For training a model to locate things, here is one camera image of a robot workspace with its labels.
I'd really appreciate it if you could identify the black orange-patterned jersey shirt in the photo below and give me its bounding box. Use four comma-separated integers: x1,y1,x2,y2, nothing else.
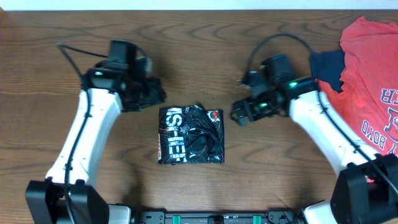
157,105,225,165

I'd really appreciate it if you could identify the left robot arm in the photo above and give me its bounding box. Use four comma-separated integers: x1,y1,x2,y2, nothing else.
25,57,165,223

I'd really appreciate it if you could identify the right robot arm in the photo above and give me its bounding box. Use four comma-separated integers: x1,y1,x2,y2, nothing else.
230,71,397,223

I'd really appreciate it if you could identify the navy blue garment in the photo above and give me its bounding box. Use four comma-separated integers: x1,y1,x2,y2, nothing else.
308,50,345,93

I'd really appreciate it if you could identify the red printed t-shirt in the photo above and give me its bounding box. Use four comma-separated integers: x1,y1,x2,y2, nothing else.
318,17,397,155

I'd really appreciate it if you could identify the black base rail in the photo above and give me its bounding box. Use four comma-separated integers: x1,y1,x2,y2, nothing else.
108,203,308,224

